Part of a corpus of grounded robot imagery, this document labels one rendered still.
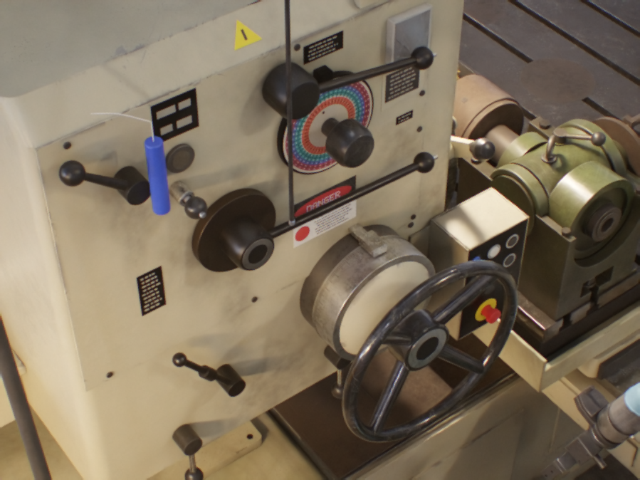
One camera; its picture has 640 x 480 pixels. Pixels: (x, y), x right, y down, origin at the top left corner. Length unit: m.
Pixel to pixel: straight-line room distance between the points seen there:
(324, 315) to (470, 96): 0.73
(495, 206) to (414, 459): 0.84
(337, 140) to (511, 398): 1.35
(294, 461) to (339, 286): 0.82
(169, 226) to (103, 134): 0.23
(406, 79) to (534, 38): 1.40
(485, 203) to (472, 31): 1.14
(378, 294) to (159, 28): 0.62
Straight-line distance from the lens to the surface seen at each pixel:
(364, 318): 2.07
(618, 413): 2.47
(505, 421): 3.09
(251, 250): 1.84
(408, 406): 2.88
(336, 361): 2.25
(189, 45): 1.71
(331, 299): 2.06
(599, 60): 3.33
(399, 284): 2.07
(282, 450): 2.81
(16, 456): 2.88
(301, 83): 1.74
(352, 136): 1.82
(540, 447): 3.36
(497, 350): 2.19
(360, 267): 2.05
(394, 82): 1.95
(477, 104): 2.60
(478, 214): 2.25
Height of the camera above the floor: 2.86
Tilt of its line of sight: 44 degrees down
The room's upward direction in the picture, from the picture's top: straight up
